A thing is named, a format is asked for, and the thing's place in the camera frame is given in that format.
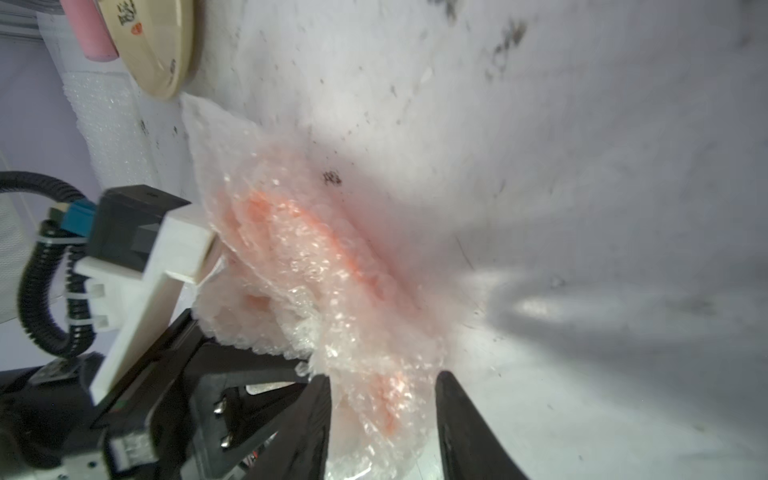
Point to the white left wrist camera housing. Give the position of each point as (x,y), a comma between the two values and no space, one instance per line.
(143,247)

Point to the cream floral dinner plate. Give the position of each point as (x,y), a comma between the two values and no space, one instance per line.
(154,39)

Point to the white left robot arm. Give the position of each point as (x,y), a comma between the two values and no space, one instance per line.
(51,306)

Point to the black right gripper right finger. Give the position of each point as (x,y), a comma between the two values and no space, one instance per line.
(469,449)

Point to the orange dinner plate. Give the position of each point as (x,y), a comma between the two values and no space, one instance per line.
(335,303)

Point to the clear bubble wrap sheet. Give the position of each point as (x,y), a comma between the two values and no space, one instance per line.
(232,158)
(105,103)

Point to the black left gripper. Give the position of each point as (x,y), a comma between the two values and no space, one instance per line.
(51,428)

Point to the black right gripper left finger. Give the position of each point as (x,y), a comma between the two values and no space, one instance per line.
(300,448)

